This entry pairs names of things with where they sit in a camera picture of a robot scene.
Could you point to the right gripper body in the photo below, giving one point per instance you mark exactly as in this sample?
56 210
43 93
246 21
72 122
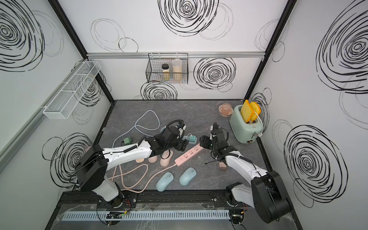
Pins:
208 143

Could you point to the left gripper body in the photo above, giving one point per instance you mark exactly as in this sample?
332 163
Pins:
179 144

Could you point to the pink mouse sideways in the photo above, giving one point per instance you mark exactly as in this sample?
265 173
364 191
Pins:
166 158

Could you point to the pink charger plug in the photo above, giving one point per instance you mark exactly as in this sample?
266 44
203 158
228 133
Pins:
222 166

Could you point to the pink power strip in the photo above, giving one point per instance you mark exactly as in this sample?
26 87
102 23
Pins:
188 155

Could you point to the peach mouse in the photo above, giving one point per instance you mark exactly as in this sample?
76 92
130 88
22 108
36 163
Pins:
140 160

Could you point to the light blue mouse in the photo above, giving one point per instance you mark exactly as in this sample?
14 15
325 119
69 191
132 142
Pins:
164 181
187 176

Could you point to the green charger plug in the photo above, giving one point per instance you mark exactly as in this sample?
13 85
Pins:
127 141

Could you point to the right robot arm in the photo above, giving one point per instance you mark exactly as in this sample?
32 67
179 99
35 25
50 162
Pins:
267 192

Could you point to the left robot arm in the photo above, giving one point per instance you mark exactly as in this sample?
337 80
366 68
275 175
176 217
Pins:
92 167

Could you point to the pink mouse upright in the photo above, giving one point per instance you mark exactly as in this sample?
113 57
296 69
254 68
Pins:
153 159

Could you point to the blue power strip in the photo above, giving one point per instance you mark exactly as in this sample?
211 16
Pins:
191 138

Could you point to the mint green toaster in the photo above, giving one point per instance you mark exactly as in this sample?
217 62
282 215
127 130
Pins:
245 132

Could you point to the pink glass bowl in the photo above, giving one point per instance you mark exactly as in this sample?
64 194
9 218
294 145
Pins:
225 110

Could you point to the yellow toast slice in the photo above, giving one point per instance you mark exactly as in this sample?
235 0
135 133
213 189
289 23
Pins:
250 111

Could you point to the brown lid spice jar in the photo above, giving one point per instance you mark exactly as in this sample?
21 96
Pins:
166 72

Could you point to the white lid tall jar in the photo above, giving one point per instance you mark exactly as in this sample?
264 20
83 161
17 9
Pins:
177 67

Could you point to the black wire basket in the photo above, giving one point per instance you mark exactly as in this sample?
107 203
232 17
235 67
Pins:
154 71

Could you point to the grey cable duct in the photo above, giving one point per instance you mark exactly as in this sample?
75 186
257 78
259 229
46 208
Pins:
146 215

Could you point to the white wire shelf basket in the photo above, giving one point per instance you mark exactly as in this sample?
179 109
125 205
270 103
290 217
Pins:
80 88

